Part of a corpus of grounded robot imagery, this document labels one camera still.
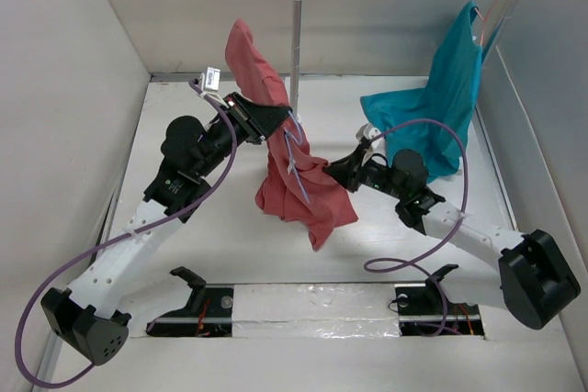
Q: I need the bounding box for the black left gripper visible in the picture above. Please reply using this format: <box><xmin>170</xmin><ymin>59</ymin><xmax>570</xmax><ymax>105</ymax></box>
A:
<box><xmin>194</xmin><ymin>92</ymin><xmax>290</xmax><ymax>177</ymax></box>

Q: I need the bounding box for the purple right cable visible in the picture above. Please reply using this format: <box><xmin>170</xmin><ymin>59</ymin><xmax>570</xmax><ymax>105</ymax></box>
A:
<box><xmin>363</xmin><ymin>118</ymin><xmax>468</xmax><ymax>337</ymax></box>

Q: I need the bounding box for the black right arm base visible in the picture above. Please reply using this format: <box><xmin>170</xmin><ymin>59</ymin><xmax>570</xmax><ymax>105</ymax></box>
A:
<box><xmin>387</xmin><ymin>264</ymin><xmax>485</xmax><ymax>337</ymax></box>

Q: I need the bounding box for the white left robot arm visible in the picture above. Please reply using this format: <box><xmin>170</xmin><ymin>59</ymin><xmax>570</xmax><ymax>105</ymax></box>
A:
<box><xmin>40</xmin><ymin>93</ymin><xmax>291</xmax><ymax>366</ymax></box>

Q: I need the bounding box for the red t shirt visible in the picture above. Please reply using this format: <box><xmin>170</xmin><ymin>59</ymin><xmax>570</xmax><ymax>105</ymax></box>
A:
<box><xmin>225</xmin><ymin>19</ymin><xmax>358</xmax><ymax>252</ymax></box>

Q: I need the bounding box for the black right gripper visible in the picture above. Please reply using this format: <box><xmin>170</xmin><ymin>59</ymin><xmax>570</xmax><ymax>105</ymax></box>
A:
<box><xmin>321</xmin><ymin>144</ymin><xmax>406</xmax><ymax>200</ymax></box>

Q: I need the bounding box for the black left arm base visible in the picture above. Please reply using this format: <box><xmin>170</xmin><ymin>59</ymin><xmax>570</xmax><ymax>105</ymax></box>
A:
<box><xmin>146</xmin><ymin>266</ymin><xmax>234</xmax><ymax>338</ymax></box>

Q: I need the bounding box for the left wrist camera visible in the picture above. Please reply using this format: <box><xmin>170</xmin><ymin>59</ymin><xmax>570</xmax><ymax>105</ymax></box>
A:
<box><xmin>198</xmin><ymin>67</ymin><xmax>221</xmax><ymax>97</ymax></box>

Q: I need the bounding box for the blue wire hanger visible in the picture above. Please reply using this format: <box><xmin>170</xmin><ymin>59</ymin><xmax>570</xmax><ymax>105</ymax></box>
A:
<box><xmin>282</xmin><ymin>109</ymin><xmax>311</xmax><ymax>205</ymax></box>

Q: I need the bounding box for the teal t shirt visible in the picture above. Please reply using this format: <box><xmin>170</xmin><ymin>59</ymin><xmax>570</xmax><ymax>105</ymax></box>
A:
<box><xmin>360</xmin><ymin>1</ymin><xmax>482</xmax><ymax>180</ymax></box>

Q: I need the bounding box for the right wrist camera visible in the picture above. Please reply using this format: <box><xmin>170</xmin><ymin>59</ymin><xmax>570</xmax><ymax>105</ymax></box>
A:
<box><xmin>356</xmin><ymin>123</ymin><xmax>388</xmax><ymax>165</ymax></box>

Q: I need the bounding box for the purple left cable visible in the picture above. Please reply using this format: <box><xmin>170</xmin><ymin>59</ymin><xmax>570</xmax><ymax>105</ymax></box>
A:
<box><xmin>14</xmin><ymin>79</ymin><xmax>240</xmax><ymax>386</ymax></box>

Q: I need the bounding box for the pink wire hanger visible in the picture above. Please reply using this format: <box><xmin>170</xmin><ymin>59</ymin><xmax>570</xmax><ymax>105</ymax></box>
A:
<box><xmin>476</xmin><ymin>0</ymin><xmax>499</xmax><ymax>47</ymax></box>

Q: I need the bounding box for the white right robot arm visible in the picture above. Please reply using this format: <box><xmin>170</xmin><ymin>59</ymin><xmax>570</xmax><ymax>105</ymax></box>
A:
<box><xmin>323</xmin><ymin>141</ymin><xmax>581</xmax><ymax>330</ymax></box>

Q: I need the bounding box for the purple cable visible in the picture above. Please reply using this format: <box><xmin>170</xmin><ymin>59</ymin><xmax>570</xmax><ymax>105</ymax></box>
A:
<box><xmin>14</xmin><ymin>79</ymin><xmax>240</xmax><ymax>386</ymax></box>
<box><xmin>363</xmin><ymin>118</ymin><xmax>468</xmax><ymax>337</ymax></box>

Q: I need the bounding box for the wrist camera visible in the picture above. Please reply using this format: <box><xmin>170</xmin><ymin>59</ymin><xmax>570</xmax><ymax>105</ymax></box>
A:
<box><xmin>198</xmin><ymin>67</ymin><xmax>221</xmax><ymax>97</ymax></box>
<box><xmin>356</xmin><ymin>123</ymin><xmax>388</xmax><ymax>165</ymax></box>

